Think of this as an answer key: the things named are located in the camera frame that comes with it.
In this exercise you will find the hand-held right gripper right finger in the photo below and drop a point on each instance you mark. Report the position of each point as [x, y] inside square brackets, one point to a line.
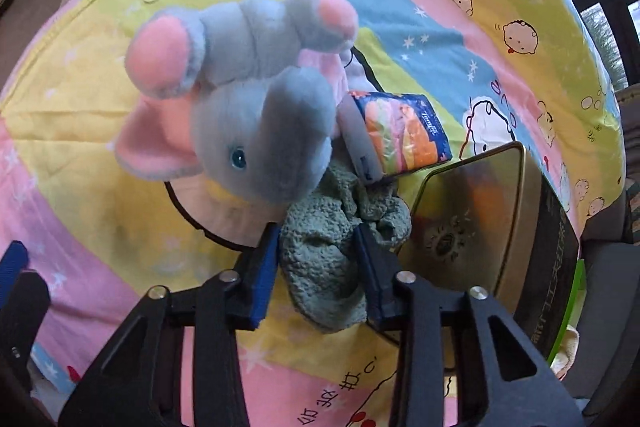
[371, 279]

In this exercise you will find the green knitted cloth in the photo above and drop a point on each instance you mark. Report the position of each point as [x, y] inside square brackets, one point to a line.
[320, 257]

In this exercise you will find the grey sofa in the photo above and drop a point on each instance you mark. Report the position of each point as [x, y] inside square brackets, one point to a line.
[610, 267]

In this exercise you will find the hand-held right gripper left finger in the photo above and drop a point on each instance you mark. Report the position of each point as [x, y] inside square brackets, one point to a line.
[262, 279]

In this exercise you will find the black and gold tin box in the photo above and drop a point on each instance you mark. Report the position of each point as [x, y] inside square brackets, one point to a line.
[470, 227]

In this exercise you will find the grey elephant plush toy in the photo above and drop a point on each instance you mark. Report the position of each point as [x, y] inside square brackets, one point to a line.
[260, 117]

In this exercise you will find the printed cartoon blanket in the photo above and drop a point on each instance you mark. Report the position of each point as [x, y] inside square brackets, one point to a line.
[450, 32]

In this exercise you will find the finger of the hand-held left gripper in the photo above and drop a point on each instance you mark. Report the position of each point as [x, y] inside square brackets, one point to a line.
[20, 302]

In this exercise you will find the orange and blue tissue packet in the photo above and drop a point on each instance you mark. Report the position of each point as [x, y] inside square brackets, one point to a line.
[405, 132]

